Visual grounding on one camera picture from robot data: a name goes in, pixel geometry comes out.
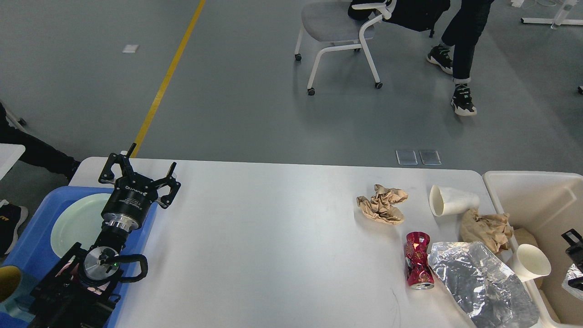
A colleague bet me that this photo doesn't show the foil piece under arm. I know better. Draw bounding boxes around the foil piece under arm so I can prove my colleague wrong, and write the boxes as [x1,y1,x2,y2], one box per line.
[428,241,539,328]

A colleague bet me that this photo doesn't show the crumpled napkin by bin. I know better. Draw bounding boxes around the crumpled napkin by bin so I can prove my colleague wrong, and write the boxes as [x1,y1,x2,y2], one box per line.
[460,208,513,255]

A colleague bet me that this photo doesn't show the light green plate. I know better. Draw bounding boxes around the light green plate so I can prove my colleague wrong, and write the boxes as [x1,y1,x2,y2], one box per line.
[50,193,110,258]

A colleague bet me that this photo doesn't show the person black sneakers right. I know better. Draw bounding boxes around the person black sneakers right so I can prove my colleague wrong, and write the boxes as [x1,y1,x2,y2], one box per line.
[426,0,493,117]

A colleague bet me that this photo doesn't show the teal mug yellow inside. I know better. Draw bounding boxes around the teal mug yellow inside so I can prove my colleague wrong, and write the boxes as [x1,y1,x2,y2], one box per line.
[0,266,38,323]

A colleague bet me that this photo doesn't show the red small packet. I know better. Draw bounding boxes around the red small packet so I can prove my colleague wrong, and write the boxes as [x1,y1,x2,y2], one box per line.
[404,232,435,290]

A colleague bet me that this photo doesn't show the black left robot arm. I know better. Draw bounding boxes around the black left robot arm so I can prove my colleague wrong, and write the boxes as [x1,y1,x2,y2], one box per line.
[29,143,181,328]

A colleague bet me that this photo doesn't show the aluminium foil sheet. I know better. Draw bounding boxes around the aluminium foil sheet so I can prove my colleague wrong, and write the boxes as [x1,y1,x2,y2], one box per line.
[562,264,583,300]

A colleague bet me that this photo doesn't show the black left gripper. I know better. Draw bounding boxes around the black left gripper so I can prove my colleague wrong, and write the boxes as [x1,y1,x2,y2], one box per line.
[98,143,182,231]

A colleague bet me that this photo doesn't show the person dark clothing left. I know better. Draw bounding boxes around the person dark clothing left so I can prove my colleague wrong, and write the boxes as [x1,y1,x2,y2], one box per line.
[0,104,81,256]

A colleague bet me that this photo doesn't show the white stand base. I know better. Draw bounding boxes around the white stand base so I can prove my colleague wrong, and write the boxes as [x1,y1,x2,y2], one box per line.
[520,0,583,29]

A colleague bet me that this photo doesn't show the white grey office chair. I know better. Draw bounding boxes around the white grey office chair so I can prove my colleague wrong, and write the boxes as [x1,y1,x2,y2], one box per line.
[294,0,396,96]

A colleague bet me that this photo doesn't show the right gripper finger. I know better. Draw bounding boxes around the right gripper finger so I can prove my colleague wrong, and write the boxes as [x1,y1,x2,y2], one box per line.
[561,229,583,265]

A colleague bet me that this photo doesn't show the black backpack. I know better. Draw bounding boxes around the black backpack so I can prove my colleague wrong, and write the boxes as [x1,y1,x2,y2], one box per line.
[348,0,450,33]

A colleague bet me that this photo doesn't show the white paper cup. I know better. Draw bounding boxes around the white paper cup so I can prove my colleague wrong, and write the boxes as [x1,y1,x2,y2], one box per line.
[429,185,480,216]
[506,244,552,282]

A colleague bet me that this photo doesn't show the crumpled brown napkin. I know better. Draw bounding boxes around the crumpled brown napkin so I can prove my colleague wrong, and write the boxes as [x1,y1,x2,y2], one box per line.
[356,184,409,226]

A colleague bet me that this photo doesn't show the beige plastic bin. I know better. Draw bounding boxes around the beige plastic bin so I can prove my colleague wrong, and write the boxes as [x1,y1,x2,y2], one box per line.
[483,171,583,328]

